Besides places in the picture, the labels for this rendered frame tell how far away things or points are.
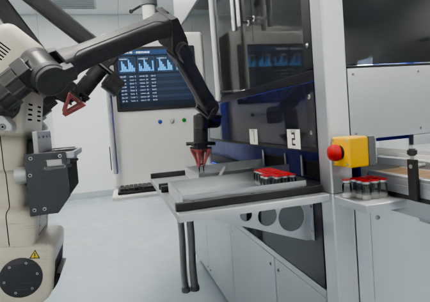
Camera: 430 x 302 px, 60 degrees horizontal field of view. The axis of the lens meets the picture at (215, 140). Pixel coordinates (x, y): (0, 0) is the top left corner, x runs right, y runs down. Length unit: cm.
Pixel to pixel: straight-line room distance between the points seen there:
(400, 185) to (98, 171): 578
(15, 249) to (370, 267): 94
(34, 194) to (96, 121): 538
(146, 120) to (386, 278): 124
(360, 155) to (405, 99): 27
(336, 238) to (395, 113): 37
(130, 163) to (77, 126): 459
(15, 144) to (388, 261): 105
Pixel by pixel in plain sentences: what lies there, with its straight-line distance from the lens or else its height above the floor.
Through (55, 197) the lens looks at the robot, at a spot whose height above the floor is 93.
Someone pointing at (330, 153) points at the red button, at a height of 99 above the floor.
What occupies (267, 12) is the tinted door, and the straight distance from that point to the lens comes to 136.
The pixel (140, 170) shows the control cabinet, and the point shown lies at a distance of 188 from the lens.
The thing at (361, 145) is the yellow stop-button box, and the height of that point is 101.
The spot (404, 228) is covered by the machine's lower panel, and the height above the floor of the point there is 76.
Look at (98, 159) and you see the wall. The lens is 644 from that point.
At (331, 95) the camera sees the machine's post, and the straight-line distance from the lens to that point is 101.
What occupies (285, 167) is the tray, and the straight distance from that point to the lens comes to 140.
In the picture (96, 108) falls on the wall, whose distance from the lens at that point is 643.
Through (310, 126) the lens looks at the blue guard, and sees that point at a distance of 108.
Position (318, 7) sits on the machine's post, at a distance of 105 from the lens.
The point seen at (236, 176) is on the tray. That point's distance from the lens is 124.
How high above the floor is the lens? 109
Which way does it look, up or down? 3 degrees down
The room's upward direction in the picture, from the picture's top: 4 degrees counter-clockwise
